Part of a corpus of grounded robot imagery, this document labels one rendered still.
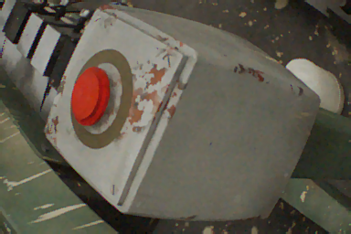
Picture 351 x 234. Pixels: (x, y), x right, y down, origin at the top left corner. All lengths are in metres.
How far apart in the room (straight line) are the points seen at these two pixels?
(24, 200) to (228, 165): 0.26
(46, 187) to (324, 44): 0.92
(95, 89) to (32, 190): 0.25
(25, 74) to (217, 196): 0.46
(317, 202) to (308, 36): 0.42
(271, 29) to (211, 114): 1.14
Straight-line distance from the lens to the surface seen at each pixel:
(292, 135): 0.75
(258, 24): 1.84
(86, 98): 0.68
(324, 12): 1.49
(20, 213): 0.87
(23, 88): 1.12
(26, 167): 0.94
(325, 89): 1.58
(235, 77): 0.68
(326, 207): 1.44
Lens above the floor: 1.39
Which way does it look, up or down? 46 degrees down
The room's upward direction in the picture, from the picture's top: 79 degrees counter-clockwise
